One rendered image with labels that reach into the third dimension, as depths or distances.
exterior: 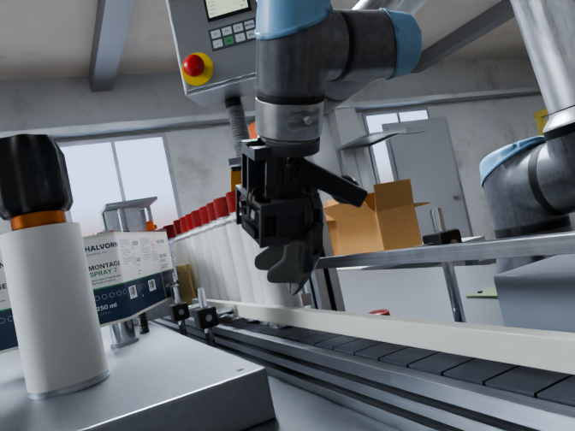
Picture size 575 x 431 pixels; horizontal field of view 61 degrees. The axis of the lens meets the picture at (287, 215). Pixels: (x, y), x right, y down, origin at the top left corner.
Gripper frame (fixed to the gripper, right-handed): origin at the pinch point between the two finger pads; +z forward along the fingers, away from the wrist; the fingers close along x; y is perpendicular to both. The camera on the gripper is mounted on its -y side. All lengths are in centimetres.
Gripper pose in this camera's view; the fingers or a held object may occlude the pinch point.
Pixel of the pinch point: (297, 283)
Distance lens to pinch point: 65.0
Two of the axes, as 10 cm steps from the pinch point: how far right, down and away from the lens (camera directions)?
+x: 4.7, 3.8, -7.9
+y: -8.8, 1.7, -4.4
